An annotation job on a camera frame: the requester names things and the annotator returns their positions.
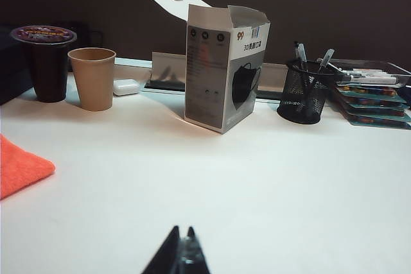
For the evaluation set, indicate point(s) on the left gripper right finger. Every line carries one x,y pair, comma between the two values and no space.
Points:
196,258

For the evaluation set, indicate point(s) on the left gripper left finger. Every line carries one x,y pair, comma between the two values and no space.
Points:
167,254

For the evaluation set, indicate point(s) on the letter magnet blister pack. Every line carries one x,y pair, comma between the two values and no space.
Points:
379,113
382,124
369,91
375,103

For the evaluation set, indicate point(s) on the orange cloth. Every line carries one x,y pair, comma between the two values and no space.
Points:
19,168

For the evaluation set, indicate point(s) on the white earbuds case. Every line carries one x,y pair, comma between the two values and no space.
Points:
125,88

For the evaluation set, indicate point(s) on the grey face mask box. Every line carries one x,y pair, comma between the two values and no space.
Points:
208,78

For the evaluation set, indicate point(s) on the brown paper cup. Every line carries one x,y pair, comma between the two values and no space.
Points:
93,81

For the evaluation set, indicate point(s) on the black mesh pen holder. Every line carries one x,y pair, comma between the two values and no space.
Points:
305,97

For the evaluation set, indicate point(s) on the dark lidded plastic cup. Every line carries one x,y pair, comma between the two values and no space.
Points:
48,68

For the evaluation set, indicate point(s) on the grey capped pen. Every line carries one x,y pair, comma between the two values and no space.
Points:
327,57
297,52
303,57

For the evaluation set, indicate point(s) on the white marker pen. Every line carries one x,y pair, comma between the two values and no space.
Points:
372,78

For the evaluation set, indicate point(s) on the brown desk partition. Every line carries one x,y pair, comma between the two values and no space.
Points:
321,4

